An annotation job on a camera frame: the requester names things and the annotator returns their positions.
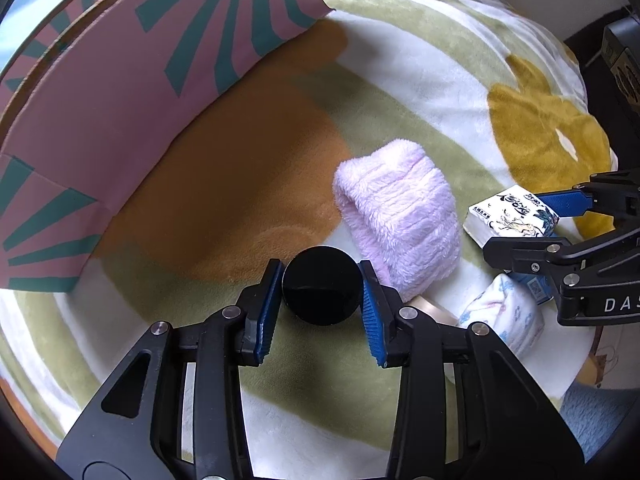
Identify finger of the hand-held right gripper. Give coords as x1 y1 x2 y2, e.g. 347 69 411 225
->
482 221 640 287
540 169 640 233

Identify black device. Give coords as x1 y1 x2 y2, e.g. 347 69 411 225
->
601 16 640 112

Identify white printed tissue pack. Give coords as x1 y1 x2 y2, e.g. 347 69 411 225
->
462 185 561 249

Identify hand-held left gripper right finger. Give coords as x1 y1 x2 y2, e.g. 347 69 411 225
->
357 260 586 480

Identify blue fluffy cloth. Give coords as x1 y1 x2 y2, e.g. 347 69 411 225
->
560 380 637 467

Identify white blue patterned cloth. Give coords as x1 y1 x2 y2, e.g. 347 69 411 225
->
457 274 546 361

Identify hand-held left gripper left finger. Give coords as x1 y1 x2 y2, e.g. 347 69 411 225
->
55 259 286 480

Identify beige tape roll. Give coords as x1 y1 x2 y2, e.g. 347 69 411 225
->
412 296 459 327

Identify pink fluffy towel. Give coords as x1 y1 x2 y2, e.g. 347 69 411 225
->
332 139 461 304

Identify blue white small packet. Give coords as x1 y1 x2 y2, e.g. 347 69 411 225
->
509 270 559 307

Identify pink cardboard box teal rays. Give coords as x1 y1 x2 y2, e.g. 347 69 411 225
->
0 0 334 294

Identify green white orange printed blanket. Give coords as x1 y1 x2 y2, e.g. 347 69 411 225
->
0 0 619 463

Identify black round lid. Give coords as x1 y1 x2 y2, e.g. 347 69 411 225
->
281 246 363 326

